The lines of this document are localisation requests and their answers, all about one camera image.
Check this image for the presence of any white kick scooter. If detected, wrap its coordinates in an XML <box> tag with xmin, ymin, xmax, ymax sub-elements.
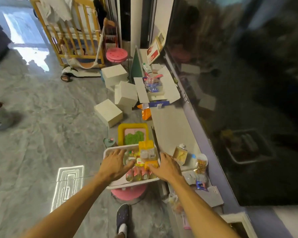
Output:
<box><xmin>60</xmin><ymin>29</ymin><xmax>108</xmax><ymax>83</ymax></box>

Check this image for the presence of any person's left forearm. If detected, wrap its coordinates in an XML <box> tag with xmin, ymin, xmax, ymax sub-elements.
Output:
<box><xmin>21</xmin><ymin>175</ymin><xmax>110</xmax><ymax>238</ymax></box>

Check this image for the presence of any yellow framed pink tray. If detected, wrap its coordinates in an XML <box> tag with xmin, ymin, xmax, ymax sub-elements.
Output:
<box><xmin>118</xmin><ymin>123</ymin><xmax>149</xmax><ymax>146</ymax></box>

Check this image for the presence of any grey round base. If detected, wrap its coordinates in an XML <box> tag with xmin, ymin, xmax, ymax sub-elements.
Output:
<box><xmin>0</xmin><ymin>99</ymin><xmax>14</xmax><ymax>131</ymax></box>

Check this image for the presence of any white plastic bin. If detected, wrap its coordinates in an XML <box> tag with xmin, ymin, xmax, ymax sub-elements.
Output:
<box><xmin>103</xmin><ymin>144</ymin><xmax>162</xmax><ymax>190</ymax></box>

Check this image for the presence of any white cardboard cube box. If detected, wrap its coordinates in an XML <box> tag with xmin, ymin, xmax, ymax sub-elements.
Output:
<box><xmin>94</xmin><ymin>99</ymin><xmax>124</xmax><ymax>128</ymax></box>
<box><xmin>101</xmin><ymin>64</ymin><xmax>129</xmax><ymax>89</ymax></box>
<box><xmin>114</xmin><ymin>81</ymin><xmax>139</xmax><ymax>108</ymax></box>

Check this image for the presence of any orange plastic packet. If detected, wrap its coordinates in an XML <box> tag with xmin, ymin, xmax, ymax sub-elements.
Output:
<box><xmin>137</xmin><ymin>103</ymin><xmax>152</xmax><ymax>121</ymax></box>

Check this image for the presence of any open white cardboard box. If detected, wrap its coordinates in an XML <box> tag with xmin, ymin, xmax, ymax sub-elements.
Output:
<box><xmin>133</xmin><ymin>65</ymin><xmax>181</xmax><ymax>104</ymax></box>

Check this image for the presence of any green board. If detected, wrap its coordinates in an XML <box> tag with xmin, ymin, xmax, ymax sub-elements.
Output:
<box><xmin>130</xmin><ymin>45</ymin><xmax>145</xmax><ymax>84</ymax></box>

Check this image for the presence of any wooden baby crib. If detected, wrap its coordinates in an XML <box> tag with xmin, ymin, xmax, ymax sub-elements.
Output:
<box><xmin>29</xmin><ymin>0</ymin><xmax>106</xmax><ymax>69</ymax></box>

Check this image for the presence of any clear plastic bag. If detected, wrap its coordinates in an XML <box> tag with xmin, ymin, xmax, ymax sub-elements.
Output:
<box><xmin>167</xmin><ymin>192</ymin><xmax>187</xmax><ymax>216</ymax></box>

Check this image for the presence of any pink round stool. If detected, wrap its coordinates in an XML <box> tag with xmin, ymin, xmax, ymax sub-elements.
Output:
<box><xmin>106</xmin><ymin>48</ymin><xmax>128</xmax><ymax>64</ymax></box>
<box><xmin>111</xmin><ymin>184</ymin><xmax>148</xmax><ymax>205</ymax></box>

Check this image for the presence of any white tall column appliance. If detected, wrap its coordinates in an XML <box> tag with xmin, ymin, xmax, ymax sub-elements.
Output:
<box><xmin>116</xmin><ymin>0</ymin><xmax>144</xmax><ymax>58</ymax></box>

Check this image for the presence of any blue and pink packets bundle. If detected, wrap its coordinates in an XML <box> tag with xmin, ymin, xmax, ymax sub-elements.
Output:
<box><xmin>143</xmin><ymin>74</ymin><xmax>164</xmax><ymax>93</ymax></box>

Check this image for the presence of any red and white box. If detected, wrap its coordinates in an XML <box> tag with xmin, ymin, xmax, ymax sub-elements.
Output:
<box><xmin>146</xmin><ymin>39</ymin><xmax>161</xmax><ymax>65</ymax></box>

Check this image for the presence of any large black television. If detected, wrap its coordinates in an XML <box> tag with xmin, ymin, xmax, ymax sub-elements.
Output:
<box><xmin>163</xmin><ymin>0</ymin><xmax>298</xmax><ymax>206</ymax></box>

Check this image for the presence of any green cup with pink lid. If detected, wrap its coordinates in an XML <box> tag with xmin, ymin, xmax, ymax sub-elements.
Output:
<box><xmin>103</xmin><ymin>137</ymin><xmax>117</xmax><ymax>149</ymax></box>

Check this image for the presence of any row of small drink bottles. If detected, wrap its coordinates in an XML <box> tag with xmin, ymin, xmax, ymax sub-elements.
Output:
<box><xmin>125</xmin><ymin>167</ymin><xmax>157</xmax><ymax>182</ymax></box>

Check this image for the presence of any blue small packet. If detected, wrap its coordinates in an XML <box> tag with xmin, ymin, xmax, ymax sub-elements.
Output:
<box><xmin>195</xmin><ymin>180</ymin><xmax>209</xmax><ymax>191</ymax></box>

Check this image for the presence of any yellow snack packet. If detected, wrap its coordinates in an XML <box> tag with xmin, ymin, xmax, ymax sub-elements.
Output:
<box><xmin>138</xmin><ymin>140</ymin><xmax>156</xmax><ymax>159</ymax></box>

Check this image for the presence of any wooden high chair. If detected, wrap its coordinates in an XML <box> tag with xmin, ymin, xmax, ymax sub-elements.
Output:
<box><xmin>103</xmin><ymin>18</ymin><xmax>120</xmax><ymax>50</ymax></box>

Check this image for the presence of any person's right hand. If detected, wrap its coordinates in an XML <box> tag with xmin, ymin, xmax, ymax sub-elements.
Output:
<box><xmin>148</xmin><ymin>153</ymin><xmax>183</xmax><ymax>184</ymax></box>

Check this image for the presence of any grey cardboard sheet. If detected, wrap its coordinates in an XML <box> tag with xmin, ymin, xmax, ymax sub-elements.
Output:
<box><xmin>195</xmin><ymin>186</ymin><xmax>224</xmax><ymax>208</ymax></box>

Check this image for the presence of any small open cardboard box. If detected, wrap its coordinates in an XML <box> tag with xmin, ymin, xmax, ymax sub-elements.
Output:
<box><xmin>173</xmin><ymin>146</ymin><xmax>189</xmax><ymax>166</ymax></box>

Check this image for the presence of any beige cloth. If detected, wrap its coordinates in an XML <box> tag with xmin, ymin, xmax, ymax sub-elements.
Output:
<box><xmin>38</xmin><ymin>0</ymin><xmax>73</xmax><ymax>23</ymax></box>

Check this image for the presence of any orange snack packet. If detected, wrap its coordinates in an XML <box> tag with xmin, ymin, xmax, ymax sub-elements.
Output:
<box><xmin>144</xmin><ymin>160</ymin><xmax>159</xmax><ymax>171</ymax></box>

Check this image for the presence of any person's left hand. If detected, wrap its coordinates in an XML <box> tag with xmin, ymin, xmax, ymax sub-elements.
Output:
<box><xmin>97</xmin><ymin>149</ymin><xmax>136</xmax><ymax>183</ymax></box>

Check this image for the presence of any dark blue slipper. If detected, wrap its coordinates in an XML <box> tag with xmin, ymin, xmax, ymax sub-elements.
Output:
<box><xmin>116</xmin><ymin>204</ymin><xmax>131</xmax><ymax>235</ymax></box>

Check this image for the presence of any clear bag of snacks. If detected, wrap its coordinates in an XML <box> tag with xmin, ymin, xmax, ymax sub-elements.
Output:
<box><xmin>193</xmin><ymin>153</ymin><xmax>209</xmax><ymax>175</ymax></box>

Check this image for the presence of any green crinkled toy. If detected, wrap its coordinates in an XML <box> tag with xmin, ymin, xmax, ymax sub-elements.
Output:
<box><xmin>125</xmin><ymin>131</ymin><xmax>145</xmax><ymax>145</ymax></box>

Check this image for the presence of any person's right forearm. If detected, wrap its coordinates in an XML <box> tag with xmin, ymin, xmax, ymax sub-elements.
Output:
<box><xmin>167</xmin><ymin>178</ymin><xmax>242</xmax><ymax>238</ymax></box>

